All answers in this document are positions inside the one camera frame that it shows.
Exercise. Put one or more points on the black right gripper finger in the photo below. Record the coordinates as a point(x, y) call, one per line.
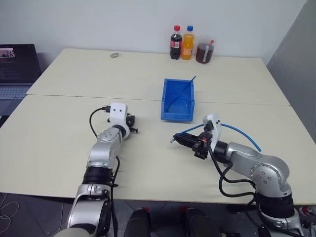
point(185, 144)
point(187, 137)

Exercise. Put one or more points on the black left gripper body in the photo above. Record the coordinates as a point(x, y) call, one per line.
point(130, 121)

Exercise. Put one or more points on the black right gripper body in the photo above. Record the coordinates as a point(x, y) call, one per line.
point(202, 148)

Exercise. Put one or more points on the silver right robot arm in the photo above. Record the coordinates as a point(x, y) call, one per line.
point(261, 172)

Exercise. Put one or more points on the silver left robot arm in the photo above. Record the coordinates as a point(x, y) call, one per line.
point(98, 158)

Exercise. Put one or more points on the blue plastic bin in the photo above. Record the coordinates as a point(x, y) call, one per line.
point(172, 98)

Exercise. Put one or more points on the blue stick in bin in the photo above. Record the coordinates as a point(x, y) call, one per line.
point(184, 89)

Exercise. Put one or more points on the small clear tape roll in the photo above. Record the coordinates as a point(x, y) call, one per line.
point(114, 55)

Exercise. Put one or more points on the dark rounded shape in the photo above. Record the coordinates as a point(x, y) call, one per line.
point(200, 223)
point(138, 223)

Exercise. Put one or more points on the clear jug brown liquid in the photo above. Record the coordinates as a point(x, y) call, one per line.
point(204, 53)

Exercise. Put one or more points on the cola bottle red cap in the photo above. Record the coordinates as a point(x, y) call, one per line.
point(175, 44)

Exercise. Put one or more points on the orange soda bottle blue cap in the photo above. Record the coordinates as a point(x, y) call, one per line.
point(187, 47)

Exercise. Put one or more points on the dark open laptop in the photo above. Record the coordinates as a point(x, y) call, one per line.
point(17, 64)

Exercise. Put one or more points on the red and white device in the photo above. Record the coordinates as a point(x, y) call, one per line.
point(307, 211)

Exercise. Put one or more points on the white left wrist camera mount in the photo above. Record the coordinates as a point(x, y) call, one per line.
point(118, 114)

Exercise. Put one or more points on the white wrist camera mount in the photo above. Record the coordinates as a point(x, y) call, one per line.
point(215, 126)
point(118, 114)

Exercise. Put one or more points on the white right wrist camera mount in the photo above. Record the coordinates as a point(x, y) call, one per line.
point(215, 126)

